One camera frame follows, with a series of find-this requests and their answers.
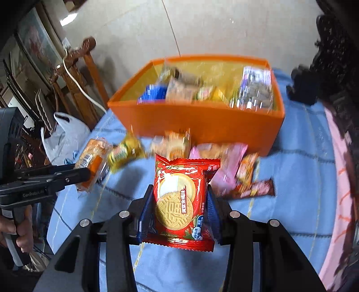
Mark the orange plastic box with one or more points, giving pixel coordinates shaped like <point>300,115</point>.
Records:
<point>202,129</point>

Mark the pink blanket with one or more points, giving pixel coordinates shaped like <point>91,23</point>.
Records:
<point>340,182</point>

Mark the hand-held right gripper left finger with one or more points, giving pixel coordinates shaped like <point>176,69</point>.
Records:
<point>145,221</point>

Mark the beige snack packet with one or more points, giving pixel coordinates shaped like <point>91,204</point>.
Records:
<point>179,90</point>
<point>158,146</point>

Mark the orange bread packet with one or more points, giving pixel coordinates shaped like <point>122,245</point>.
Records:
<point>92,162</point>

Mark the sunflower seed packet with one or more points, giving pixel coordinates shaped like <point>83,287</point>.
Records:
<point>255,87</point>

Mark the yellow snack packet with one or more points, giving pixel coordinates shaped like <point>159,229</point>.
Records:
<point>217,95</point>

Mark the blue checked bedsheet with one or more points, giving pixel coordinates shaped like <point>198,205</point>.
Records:
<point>291,174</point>

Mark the framed picture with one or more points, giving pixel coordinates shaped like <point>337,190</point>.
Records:
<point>36,42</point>

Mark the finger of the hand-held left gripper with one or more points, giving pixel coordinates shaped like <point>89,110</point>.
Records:
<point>73,177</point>
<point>47,170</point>

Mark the white plastic bag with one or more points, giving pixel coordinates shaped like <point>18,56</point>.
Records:
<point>66,137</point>

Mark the pink snack packet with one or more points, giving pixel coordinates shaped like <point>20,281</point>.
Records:
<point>224,165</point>

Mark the yellow-green snack packet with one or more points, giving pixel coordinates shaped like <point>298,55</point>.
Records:
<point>126,153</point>

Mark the red cookie packet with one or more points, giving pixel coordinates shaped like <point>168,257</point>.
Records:
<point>182,196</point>

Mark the wooden chair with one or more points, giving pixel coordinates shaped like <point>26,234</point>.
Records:
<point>81,84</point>

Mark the black object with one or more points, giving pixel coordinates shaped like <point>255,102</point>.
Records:
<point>303,87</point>

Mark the clear biscuit packet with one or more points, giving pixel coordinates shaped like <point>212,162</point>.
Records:
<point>175,144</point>

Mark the person's left hand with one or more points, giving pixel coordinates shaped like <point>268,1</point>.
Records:
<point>26,233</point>

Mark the dark carved wooden furniture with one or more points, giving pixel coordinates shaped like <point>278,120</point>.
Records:
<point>339,56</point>

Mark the orange-red small snack packet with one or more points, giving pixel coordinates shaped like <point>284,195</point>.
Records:
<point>246,170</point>

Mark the blue snack packet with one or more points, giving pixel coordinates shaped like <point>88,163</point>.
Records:
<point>153,94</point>

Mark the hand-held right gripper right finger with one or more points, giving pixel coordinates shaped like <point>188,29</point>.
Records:
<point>214,219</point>

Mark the dark red snack bar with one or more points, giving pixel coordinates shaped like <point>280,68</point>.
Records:
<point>262,188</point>

